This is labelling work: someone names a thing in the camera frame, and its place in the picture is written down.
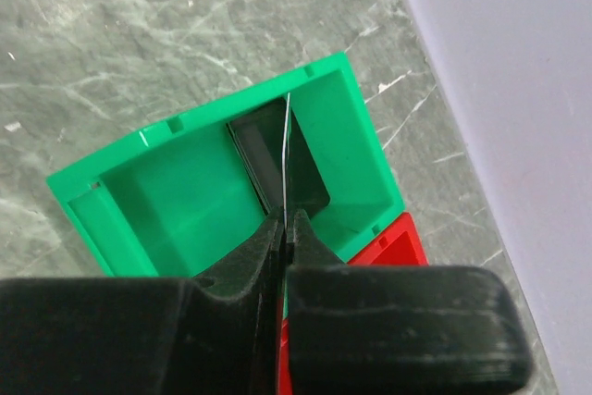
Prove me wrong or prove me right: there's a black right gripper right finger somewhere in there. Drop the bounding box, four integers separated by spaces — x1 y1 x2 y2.
284 210 534 394

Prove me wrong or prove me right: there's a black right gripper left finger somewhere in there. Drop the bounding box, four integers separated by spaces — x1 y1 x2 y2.
1 210 285 394

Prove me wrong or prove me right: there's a red plastic bin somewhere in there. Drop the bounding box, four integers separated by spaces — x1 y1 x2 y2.
277 212 428 395

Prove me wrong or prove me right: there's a black credit card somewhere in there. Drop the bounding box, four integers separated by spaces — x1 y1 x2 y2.
227 97 330 217

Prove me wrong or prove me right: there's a green plastic bin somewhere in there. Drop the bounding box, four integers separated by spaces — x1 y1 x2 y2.
47 53 405 277

